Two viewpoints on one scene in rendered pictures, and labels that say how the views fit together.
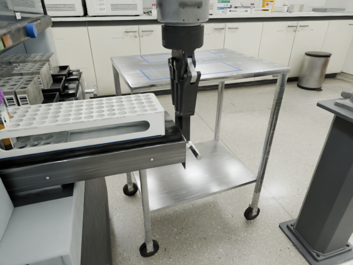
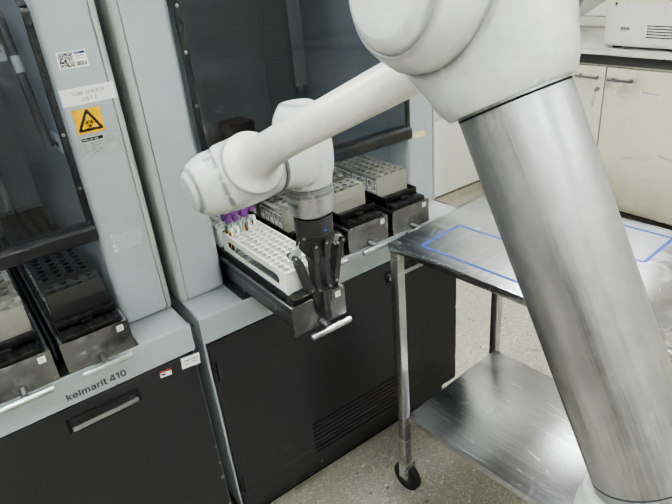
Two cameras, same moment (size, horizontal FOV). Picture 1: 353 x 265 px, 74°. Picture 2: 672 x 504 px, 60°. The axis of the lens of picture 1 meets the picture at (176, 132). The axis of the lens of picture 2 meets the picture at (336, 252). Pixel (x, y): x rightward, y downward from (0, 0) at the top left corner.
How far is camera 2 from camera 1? 1.09 m
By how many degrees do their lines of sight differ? 63
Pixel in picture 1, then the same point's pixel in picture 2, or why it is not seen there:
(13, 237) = (203, 297)
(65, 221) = (220, 307)
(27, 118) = (247, 234)
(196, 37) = (301, 228)
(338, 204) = not seen: outside the picture
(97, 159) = (252, 284)
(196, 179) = (516, 446)
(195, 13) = (294, 211)
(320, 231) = not seen: outside the picture
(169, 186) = (471, 420)
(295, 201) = not seen: outside the picture
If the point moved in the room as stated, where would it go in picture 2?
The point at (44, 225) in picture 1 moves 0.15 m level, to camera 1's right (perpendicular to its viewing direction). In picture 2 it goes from (214, 303) to (225, 337)
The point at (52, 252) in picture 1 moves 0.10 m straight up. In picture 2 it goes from (198, 314) to (189, 276)
